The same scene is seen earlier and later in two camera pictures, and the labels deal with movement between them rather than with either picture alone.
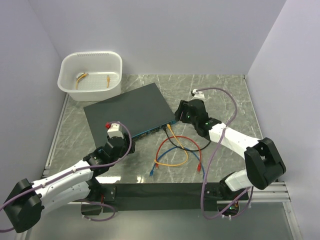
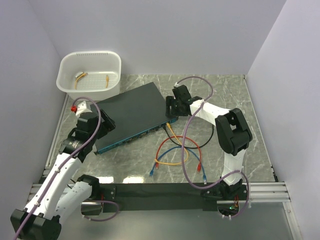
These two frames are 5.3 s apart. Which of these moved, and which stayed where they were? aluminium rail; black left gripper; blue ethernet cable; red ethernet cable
Moved: black left gripper
Stayed: aluminium rail; red ethernet cable; blue ethernet cable
